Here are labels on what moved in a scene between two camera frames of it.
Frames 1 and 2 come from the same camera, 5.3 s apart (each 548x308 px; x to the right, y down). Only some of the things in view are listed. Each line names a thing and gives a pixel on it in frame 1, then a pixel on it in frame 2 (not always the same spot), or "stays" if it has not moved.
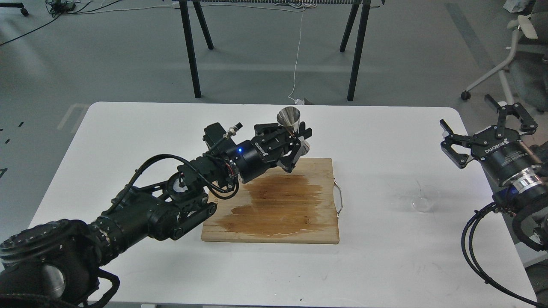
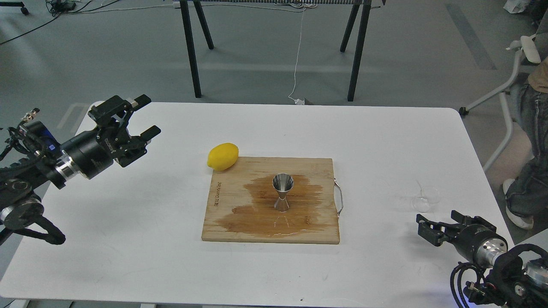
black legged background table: x=360 y=13 stays
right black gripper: x=503 y=153 to x=478 y=242
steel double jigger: x=289 y=117 to x=282 y=182
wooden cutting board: x=299 y=207 stays
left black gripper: x=253 y=158 to x=92 y=153
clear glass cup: x=423 y=202 stays
